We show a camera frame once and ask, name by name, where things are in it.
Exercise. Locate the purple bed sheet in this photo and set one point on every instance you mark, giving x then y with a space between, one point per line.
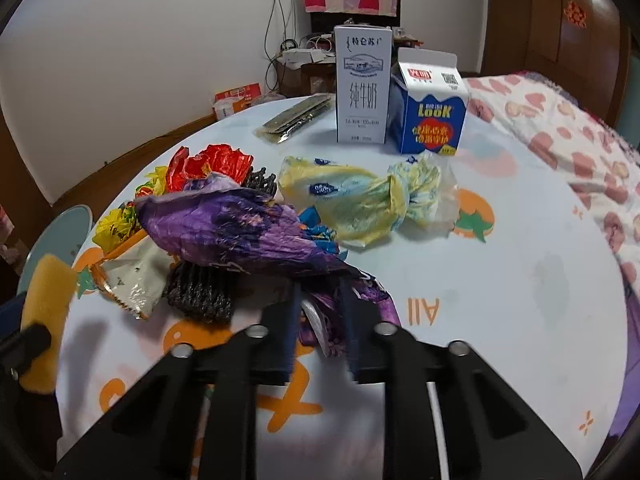
631 340

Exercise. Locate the yellow crumpled wrapper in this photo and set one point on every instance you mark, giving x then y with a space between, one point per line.
115 225
157 180

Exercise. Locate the brown wooden television cabinet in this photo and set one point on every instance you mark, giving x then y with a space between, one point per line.
305 77

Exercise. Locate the pink striped blanket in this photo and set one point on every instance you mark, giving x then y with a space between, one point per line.
5 232

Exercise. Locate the white fruit print tablecloth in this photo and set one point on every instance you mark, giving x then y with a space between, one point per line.
500 285

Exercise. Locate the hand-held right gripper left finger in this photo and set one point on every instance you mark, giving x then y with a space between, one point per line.
286 345

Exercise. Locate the black television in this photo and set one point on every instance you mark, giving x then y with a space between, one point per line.
320 19

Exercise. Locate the dark seaweed snack packet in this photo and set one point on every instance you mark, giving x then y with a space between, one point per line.
295 117

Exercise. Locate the pink heart print blanket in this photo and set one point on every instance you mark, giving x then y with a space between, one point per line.
565 130

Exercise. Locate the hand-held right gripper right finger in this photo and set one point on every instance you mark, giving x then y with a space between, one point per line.
351 345

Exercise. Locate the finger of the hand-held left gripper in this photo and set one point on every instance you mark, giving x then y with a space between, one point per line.
11 312
30 338

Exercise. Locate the purple foil wrapper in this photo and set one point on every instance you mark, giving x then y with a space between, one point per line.
235 230

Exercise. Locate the black crinkled mesh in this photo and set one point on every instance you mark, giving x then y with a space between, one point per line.
260 182
200 292

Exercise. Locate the tall white milk carton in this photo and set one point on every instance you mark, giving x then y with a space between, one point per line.
362 85

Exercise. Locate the brown wooden wardrobe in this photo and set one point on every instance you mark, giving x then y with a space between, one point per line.
540 25

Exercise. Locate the white and orange snack packet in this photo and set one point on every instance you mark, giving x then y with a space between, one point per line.
130 280

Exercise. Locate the red cardboard box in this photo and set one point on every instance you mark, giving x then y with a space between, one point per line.
240 91

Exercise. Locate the white flat box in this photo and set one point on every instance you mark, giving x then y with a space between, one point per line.
300 55

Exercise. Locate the red paper wall decoration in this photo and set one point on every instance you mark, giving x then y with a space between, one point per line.
575 13

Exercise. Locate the blue and white wrapper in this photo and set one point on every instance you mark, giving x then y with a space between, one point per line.
320 232

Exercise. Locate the blue and white carton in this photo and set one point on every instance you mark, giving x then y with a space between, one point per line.
432 110

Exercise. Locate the yellow sponge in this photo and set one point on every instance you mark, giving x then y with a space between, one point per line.
47 310

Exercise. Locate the yellow and blue plastic bag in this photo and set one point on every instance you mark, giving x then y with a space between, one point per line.
360 200

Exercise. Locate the red foil wrapper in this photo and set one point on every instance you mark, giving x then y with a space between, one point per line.
210 162

